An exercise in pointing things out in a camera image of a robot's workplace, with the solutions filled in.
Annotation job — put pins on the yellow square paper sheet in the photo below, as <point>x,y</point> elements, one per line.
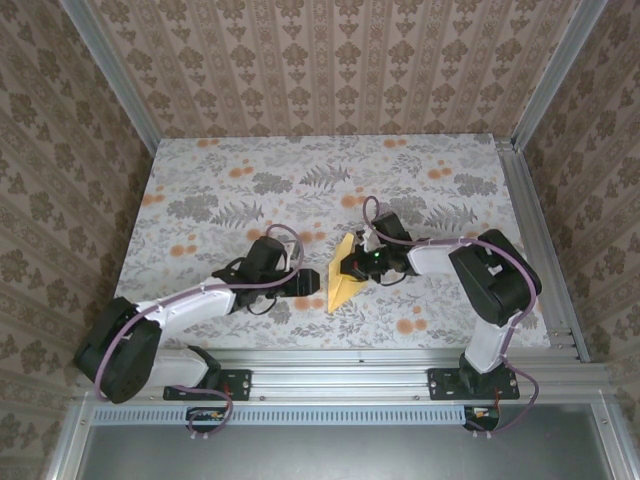
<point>337,287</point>

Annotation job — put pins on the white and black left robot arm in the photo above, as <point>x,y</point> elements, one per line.
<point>190,305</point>

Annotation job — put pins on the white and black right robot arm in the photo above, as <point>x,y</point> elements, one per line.
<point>500,280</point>

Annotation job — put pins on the floral table cover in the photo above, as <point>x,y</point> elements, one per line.
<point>380,320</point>

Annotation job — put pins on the black circuit board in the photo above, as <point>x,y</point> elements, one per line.
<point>482,417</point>
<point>205,419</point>

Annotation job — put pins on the grey metal panel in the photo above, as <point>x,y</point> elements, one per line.
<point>325,450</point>

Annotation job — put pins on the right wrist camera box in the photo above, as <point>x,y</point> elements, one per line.
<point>371,239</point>

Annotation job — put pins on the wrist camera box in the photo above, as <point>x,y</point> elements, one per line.
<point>371,239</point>
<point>291,251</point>

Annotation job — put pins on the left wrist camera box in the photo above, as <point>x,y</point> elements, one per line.
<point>291,251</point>

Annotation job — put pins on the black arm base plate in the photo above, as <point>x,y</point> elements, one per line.
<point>237,382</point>
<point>442,385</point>

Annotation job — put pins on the aluminium side rail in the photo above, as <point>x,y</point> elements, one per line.
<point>522,200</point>

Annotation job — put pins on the aluminium frame rail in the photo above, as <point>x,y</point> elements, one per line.
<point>340,370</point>

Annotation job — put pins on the aluminium frame post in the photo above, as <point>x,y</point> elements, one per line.
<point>555,75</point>
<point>115,80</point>

